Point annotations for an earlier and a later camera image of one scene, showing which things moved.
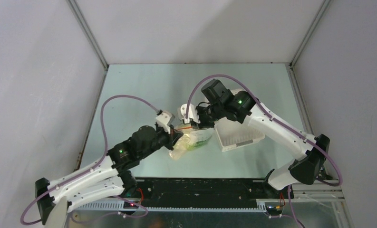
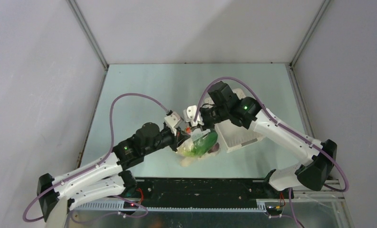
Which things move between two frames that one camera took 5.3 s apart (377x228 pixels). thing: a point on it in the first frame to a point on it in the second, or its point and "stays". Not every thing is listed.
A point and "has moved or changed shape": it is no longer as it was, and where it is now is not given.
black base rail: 205,193 stays
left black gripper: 171,138 stays
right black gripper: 199,116 stays
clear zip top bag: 195,139 has moved or changed shape
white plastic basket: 231,134 stays
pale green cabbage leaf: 194,140 to 187,148
